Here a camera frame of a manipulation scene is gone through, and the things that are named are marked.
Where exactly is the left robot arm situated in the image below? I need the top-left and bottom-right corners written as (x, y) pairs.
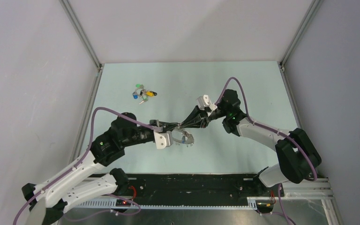
top-left (22, 111), bottom-right (181, 225)

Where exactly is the slotted cable duct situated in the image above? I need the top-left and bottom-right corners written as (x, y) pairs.
top-left (73, 198), bottom-right (258, 209)

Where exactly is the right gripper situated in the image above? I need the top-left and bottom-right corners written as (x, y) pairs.
top-left (179, 105), bottom-right (229, 129)

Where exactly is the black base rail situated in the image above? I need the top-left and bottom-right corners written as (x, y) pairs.
top-left (114, 173), bottom-right (285, 207)

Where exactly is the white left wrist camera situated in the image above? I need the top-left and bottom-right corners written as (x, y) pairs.
top-left (154, 131), bottom-right (173, 150)

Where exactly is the aluminium corner frame post right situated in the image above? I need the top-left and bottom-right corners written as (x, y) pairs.
top-left (279, 0), bottom-right (324, 71)

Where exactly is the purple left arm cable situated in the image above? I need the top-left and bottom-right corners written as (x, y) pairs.
top-left (12, 107), bottom-right (164, 225)

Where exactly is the aluminium corner frame post left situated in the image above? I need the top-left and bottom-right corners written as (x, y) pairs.
top-left (59, 0), bottom-right (102, 71)

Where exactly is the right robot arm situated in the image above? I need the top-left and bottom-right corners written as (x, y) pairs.
top-left (180, 89), bottom-right (322, 196)

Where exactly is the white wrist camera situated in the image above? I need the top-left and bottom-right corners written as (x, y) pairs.
top-left (154, 131), bottom-right (173, 150)
top-left (197, 95), bottom-right (217, 113)

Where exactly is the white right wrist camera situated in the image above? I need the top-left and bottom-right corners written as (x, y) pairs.
top-left (197, 95), bottom-right (217, 113)

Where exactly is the aluminium corner frame post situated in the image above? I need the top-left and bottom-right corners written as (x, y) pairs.
top-left (279, 0), bottom-right (324, 71)
top-left (59, 0), bottom-right (102, 71)

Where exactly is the pile of removed keys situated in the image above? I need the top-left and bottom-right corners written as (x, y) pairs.
top-left (132, 84), bottom-right (158, 105)

